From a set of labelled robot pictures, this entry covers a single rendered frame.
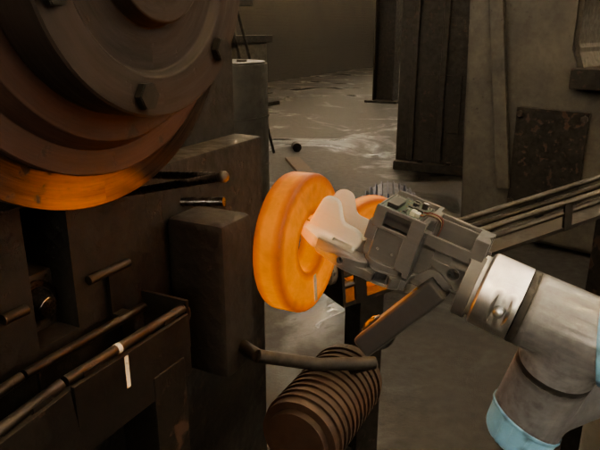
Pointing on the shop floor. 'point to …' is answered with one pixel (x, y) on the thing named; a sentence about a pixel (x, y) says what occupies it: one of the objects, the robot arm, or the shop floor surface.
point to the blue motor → (387, 189)
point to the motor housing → (322, 406)
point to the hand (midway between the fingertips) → (300, 224)
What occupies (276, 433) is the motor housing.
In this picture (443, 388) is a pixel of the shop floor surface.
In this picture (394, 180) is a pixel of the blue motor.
